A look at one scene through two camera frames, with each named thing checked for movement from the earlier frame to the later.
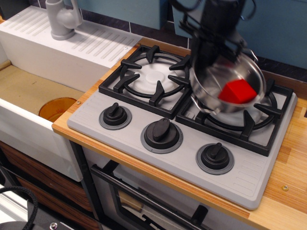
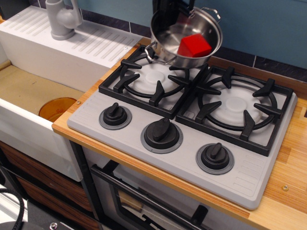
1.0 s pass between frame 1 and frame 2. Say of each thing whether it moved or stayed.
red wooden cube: moved
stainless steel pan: moved
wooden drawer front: stayed
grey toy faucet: stayed
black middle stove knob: stayed
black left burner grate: stayed
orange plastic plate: stayed
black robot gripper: moved
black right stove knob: stayed
